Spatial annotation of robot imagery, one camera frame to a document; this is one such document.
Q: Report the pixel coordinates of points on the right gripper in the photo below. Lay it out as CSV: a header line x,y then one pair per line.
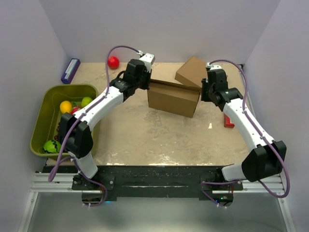
x,y
204,97

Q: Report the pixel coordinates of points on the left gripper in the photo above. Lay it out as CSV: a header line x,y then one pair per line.
x,y
147,75

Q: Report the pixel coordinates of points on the brown cardboard box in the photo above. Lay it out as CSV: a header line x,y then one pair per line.
x,y
192,72
173,98

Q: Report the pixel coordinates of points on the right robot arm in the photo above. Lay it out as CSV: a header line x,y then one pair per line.
x,y
265,153

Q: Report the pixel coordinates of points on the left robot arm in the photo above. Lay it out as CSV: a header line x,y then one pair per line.
x,y
75,132

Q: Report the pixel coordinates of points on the closed brown cardboard box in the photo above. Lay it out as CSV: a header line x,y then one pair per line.
x,y
192,72

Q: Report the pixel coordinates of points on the red rectangular box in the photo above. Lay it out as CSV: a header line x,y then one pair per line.
x,y
227,122

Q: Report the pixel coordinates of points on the purple rectangular box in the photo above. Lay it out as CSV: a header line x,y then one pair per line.
x,y
70,71

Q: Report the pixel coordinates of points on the red apple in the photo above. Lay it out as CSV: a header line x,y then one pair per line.
x,y
113,62

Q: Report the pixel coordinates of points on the green lime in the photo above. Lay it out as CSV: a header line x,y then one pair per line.
x,y
86,101

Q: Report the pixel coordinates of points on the red dragon fruit toy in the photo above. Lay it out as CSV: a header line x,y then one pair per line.
x,y
75,109

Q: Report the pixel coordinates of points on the yellow lemon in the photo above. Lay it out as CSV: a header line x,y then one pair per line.
x,y
65,107

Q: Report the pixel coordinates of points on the green plastic bin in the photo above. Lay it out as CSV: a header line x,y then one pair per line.
x,y
49,115

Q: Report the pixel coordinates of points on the purple grape bunch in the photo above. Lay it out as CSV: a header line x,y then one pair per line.
x,y
56,137

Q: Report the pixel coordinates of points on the green watermelon ball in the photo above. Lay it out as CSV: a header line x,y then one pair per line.
x,y
51,147

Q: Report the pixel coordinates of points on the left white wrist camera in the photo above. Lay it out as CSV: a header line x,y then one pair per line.
x,y
147,58

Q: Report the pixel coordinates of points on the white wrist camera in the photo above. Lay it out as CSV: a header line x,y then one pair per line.
x,y
211,67
147,58

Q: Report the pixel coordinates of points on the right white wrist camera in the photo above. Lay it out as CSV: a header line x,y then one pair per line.
x,y
211,67

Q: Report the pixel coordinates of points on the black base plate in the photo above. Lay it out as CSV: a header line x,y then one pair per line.
x,y
159,182

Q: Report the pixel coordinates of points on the aluminium frame rail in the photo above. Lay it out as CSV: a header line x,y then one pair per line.
x,y
50,206

